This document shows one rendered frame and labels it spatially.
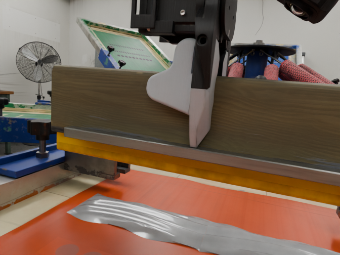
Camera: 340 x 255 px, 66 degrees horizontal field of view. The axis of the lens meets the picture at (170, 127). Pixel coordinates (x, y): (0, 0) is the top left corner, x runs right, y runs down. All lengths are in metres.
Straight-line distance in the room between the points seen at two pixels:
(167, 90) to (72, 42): 5.69
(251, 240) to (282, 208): 0.14
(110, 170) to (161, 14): 0.26
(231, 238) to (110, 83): 0.22
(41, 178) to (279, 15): 4.42
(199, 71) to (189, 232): 0.20
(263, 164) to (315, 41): 4.41
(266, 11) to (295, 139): 4.45
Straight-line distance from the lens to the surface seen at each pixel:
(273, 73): 1.00
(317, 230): 0.43
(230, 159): 0.23
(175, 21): 0.24
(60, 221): 0.37
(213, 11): 0.21
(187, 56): 0.23
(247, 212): 0.42
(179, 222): 0.35
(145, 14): 0.24
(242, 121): 0.23
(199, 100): 0.21
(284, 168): 0.23
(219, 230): 0.35
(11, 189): 0.41
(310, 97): 0.23
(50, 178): 0.46
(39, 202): 0.42
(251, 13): 4.67
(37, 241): 0.34
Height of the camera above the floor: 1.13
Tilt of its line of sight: 9 degrees down
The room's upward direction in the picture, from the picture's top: 5 degrees clockwise
